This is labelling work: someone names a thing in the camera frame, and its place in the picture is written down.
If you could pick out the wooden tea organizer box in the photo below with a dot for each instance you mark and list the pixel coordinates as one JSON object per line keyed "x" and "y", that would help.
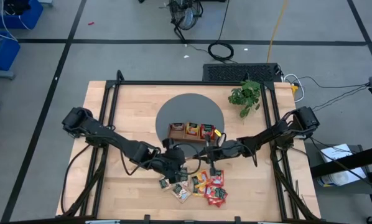
{"x": 173, "y": 137}

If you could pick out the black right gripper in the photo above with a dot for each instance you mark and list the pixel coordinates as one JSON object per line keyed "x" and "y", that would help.
{"x": 217, "y": 149}

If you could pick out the white round disc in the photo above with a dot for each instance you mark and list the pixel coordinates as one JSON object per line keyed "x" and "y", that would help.
{"x": 341, "y": 179}

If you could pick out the grey round woven placemat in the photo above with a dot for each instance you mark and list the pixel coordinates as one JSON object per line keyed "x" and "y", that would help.
{"x": 189, "y": 105}

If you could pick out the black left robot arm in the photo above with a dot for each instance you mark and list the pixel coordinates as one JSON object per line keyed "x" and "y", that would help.
{"x": 111, "y": 140}

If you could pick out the orange mango tea bag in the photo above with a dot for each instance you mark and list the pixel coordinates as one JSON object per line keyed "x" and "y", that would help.
{"x": 198, "y": 190}
{"x": 201, "y": 178}
{"x": 193, "y": 128}

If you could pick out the black perforated computer case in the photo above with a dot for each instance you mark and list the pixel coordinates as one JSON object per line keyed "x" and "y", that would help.
{"x": 242, "y": 72}

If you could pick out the green plant in white pot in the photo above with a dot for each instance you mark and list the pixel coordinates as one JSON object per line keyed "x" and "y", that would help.
{"x": 245, "y": 95}

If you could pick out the black floor fan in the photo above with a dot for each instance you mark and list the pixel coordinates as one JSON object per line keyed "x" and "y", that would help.
{"x": 186, "y": 14}

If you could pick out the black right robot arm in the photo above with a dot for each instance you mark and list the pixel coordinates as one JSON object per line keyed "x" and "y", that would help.
{"x": 267, "y": 137}

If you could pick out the silver metal bar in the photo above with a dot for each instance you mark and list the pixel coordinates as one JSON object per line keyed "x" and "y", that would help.
{"x": 102, "y": 222}

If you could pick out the grey side table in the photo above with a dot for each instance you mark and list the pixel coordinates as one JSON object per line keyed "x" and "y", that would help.
{"x": 312, "y": 155}

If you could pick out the silver brown tea packet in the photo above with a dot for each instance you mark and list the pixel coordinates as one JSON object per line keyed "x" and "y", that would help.
{"x": 181, "y": 193}

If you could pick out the small red scrap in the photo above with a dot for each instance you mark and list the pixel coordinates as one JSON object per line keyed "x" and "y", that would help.
{"x": 91, "y": 23}

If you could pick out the black table-edge bracket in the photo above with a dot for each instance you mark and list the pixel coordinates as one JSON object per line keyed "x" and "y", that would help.
{"x": 237, "y": 219}
{"x": 147, "y": 218}

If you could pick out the blue plastic bin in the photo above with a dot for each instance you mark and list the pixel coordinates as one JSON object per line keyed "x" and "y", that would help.
{"x": 24, "y": 18}
{"x": 5, "y": 56}

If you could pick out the white booklet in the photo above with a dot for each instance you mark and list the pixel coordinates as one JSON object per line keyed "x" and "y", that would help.
{"x": 335, "y": 152}

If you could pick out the yellow plug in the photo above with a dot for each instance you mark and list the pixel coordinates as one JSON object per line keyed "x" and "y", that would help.
{"x": 295, "y": 89}

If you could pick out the black metal bar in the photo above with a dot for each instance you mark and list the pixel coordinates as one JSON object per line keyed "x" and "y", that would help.
{"x": 347, "y": 161}

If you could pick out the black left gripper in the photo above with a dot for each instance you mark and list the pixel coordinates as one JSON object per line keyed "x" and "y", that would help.
{"x": 175, "y": 161}

